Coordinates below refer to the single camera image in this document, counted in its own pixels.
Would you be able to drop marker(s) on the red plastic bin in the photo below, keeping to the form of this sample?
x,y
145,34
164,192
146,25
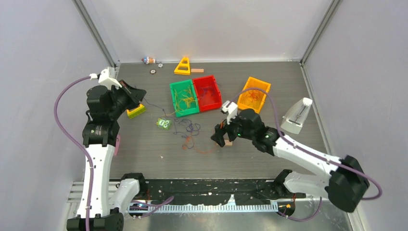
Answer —
x,y
207,92

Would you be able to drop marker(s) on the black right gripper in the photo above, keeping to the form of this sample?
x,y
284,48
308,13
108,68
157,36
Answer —
x,y
220,130

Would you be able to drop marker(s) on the green plastic bin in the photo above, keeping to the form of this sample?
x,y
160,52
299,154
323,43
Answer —
x,y
184,98

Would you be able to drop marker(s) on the orange plastic bin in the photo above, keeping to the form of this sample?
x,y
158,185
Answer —
x,y
253,99

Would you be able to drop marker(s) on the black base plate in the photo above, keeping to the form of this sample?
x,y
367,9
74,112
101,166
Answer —
x,y
213,191

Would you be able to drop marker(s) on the white toy toaster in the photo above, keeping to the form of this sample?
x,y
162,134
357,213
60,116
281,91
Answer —
x,y
295,117

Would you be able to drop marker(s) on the yellow triangular toy block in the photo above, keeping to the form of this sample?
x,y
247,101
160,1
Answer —
x,y
136,111

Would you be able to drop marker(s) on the green monster toy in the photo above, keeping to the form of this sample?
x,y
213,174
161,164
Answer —
x,y
164,123

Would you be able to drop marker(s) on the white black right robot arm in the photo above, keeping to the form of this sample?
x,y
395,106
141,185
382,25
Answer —
x,y
338,180

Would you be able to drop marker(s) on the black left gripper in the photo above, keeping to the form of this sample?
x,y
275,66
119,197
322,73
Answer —
x,y
135,96

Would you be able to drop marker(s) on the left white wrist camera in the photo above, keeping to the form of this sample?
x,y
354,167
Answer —
x,y
106,78

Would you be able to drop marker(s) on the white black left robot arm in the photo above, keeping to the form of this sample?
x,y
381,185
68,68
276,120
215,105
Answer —
x,y
97,210

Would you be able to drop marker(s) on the small wooden block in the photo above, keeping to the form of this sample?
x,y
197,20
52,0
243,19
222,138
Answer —
x,y
197,70
228,143

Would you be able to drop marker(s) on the pink toy toaster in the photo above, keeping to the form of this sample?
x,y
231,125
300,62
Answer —
x,y
117,145

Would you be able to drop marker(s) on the small clown figurine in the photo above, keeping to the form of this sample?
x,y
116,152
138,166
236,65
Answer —
x,y
148,60

